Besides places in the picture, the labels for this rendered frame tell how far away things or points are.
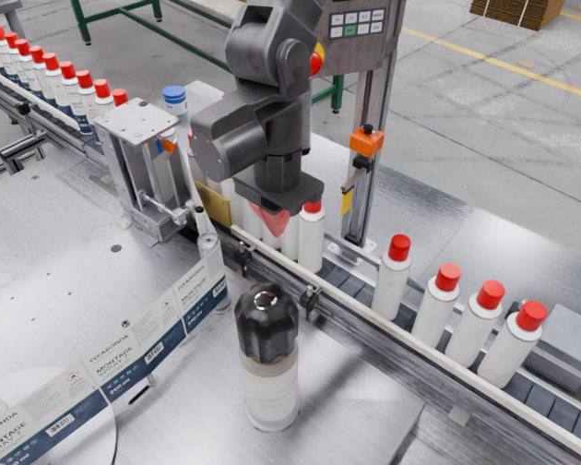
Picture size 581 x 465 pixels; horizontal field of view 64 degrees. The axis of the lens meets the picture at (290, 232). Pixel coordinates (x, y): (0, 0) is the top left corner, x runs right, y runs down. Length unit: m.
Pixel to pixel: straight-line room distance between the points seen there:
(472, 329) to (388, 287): 0.15
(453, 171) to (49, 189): 2.10
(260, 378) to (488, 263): 0.67
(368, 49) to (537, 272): 0.66
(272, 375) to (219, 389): 0.22
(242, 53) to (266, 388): 0.44
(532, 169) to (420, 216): 1.82
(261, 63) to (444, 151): 2.51
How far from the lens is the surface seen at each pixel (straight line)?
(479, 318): 0.79
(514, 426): 0.91
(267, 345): 0.59
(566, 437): 0.89
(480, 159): 2.95
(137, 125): 0.97
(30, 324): 1.04
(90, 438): 0.86
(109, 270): 1.06
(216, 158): 0.47
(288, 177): 0.55
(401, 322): 0.94
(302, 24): 0.50
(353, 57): 0.78
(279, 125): 0.50
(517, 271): 1.17
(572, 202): 2.86
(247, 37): 0.50
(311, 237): 0.90
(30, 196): 1.41
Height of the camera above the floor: 1.65
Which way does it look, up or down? 46 degrees down
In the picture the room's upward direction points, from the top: straight up
